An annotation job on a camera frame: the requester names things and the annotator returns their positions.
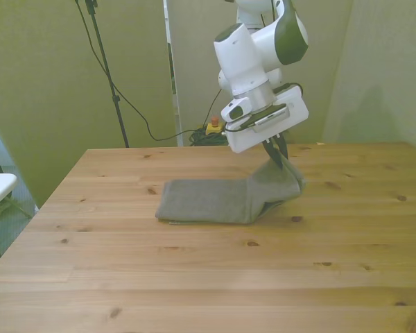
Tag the black tripod stand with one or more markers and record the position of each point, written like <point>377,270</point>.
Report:
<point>105,66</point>

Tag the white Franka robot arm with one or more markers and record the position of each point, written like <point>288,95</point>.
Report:
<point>242,59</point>

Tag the yellow emergency stop button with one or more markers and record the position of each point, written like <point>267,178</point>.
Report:
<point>214,127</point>

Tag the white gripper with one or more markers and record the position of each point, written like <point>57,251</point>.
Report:
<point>296,109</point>

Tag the grey towel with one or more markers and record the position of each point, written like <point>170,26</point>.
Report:
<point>208,201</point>

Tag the white vertical panel strip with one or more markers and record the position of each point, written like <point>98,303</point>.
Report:
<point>173,86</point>

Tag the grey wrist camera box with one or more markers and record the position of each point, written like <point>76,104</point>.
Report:
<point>270,118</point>

